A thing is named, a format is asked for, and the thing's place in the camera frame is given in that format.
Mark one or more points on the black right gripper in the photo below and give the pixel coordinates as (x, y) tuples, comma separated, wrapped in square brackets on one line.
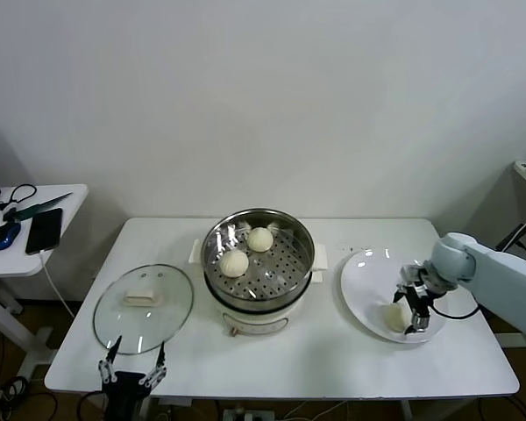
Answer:
[(421, 296)]

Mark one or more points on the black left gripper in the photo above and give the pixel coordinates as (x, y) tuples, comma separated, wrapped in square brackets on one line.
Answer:
[(123, 392)]

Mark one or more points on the white steamed baozi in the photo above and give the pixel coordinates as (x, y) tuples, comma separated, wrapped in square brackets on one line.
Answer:
[(234, 263), (260, 239), (393, 318)]

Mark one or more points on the glass pot lid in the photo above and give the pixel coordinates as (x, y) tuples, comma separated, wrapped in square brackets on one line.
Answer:
[(158, 316)]

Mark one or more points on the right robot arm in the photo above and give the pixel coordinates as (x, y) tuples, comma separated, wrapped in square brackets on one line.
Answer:
[(499, 272)]

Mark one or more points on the stainless steel steamer basket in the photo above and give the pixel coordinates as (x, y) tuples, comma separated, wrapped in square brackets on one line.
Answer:
[(289, 267)]

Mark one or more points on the white round plate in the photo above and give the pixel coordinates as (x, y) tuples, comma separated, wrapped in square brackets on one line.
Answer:
[(364, 285)]

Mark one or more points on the white electric cooking pot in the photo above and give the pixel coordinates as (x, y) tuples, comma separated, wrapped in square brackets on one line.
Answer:
[(254, 322)]

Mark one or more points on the black smartphone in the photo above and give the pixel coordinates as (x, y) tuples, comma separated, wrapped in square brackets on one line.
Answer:
[(44, 230)]

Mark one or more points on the white side table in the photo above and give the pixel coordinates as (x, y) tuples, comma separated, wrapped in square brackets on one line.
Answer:
[(74, 206)]

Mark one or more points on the blue computer mouse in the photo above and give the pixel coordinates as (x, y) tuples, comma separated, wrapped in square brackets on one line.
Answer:
[(4, 236)]

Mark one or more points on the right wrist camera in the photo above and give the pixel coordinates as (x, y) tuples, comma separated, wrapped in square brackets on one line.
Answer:
[(411, 272)]

